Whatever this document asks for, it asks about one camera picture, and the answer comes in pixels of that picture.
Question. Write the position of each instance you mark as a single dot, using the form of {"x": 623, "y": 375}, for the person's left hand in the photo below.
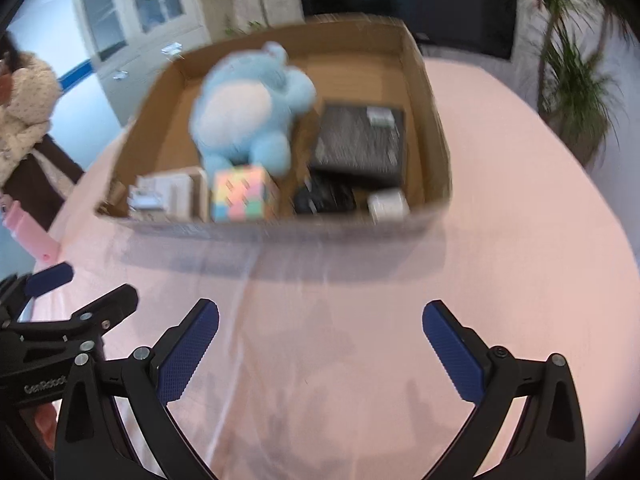
{"x": 47, "y": 425}

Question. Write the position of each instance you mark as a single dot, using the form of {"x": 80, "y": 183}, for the black round toy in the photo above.
{"x": 325, "y": 197}

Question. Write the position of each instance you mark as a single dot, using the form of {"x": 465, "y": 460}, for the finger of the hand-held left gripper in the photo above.
{"x": 50, "y": 277}
{"x": 110, "y": 307}

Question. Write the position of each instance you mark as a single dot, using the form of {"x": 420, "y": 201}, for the blue glass wall strip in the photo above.
{"x": 75, "y": 74}

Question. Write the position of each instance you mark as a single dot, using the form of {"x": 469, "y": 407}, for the blue plush toy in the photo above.
{"x": 240, "y": 110}

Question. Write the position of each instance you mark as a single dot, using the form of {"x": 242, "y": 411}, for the pastel puzzle cube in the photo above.
{"x": 240, "y": 195}

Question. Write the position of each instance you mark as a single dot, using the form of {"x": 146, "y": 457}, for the black television screen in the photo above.
{"x": 410, "y": 5}

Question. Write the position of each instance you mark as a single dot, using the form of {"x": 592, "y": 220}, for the green palm plant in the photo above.
{"x": 575, "y": 90}

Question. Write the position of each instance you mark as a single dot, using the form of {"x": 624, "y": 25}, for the cardboard box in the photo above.
{"x": 430, "y": 155}

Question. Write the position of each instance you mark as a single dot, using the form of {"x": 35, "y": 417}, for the black textured flat box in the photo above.
{"x": 357, "y": 145}

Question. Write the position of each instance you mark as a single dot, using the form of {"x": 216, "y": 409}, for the pink tablecloth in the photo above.
{"x": 500, "y": 210}

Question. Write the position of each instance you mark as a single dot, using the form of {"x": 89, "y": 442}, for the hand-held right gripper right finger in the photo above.
{"x": 452, "y": 355}

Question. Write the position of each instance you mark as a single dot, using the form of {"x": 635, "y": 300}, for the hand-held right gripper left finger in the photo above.
{"x": 187, "y": 355}

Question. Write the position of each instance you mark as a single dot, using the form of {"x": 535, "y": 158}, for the white grey small box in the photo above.
{"x": 165, "y": 195}

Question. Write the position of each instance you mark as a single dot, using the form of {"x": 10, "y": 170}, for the grey glass-door cabinet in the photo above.
{"x": 150, "y": 35}

